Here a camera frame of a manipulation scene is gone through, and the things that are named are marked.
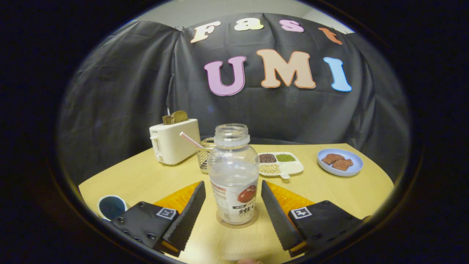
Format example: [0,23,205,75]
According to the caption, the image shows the pale blue plate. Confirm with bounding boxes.
[317,148,363,177]

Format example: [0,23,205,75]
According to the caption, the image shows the clear plastic juice bottle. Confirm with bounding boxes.
[208,124,260,225]

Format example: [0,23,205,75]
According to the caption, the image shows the round printed coaster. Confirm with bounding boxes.
[215,207,259,229]

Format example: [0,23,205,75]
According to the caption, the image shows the brown meat piece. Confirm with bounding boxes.
[332,158,354,171]
[322,153,346,165]

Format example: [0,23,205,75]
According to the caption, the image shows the black backdrop cloth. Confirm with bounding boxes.
[57,13,411,184]

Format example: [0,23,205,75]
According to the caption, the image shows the pale blue cup wooden handle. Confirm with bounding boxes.
[97,195,129,221]

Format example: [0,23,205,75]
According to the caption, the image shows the red striped straw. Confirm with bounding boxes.
[179,132,204,149]

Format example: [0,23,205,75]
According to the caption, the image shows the metal wire basket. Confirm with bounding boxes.
[197,137,217,174]

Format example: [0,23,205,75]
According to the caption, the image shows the cream white toaster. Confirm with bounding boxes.
[149,118,202,165]

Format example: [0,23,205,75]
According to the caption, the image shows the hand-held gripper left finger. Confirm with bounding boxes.
[110,180,206,257]

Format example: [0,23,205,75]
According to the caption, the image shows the brown toast slices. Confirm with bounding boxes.
[162,110,189,125]

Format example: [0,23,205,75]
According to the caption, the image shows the white divided bean tray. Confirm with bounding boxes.
[258,152,304,180]

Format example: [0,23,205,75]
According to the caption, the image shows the wooden table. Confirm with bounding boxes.
[78,143,395,264]

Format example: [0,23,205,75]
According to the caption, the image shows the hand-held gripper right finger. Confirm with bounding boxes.
[261,180,363,258]

